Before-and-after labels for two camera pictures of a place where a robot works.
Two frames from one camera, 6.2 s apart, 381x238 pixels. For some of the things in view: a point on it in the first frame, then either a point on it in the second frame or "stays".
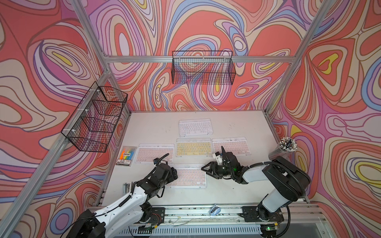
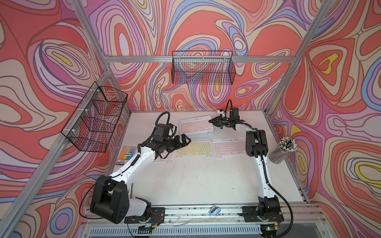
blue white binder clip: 215,210 stays
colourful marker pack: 126,155 stays
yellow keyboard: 193,147 stays
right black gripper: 212,165 to 218,118
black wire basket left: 92,125 stays
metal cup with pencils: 286,146 stays
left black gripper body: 169,178 to 170,145
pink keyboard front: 190,176 to 197,126
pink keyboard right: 238,146 stays
